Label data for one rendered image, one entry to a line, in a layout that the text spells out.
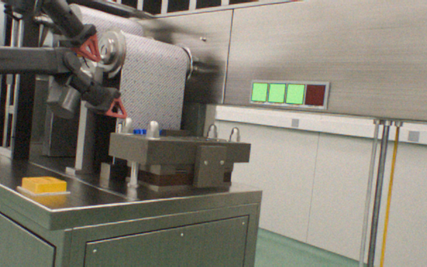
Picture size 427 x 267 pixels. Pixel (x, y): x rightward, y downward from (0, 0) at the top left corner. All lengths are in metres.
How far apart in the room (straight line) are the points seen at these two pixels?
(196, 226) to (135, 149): 0.25
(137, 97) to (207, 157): 0.27
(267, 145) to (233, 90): 2.80
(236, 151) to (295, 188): 2.70
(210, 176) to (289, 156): 2.82
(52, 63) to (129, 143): 0.26
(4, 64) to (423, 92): 0.88
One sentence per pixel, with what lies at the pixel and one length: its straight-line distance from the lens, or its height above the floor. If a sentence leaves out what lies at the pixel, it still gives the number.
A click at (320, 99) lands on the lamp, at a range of 1.13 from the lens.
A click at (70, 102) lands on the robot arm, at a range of 1.06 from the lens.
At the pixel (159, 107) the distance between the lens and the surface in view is 1.27.
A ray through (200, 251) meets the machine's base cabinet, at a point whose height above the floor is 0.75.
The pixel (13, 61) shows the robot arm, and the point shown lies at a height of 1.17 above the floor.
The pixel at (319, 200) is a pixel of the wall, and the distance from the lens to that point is 3.81.
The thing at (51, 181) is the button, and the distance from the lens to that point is 0.98.
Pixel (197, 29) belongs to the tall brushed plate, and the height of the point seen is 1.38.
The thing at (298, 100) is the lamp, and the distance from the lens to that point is 1.16.
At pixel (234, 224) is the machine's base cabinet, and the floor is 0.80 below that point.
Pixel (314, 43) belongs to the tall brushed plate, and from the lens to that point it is 1.17.
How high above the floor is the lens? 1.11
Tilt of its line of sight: 3 degrees down
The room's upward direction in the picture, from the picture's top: 6 degrees clockwise
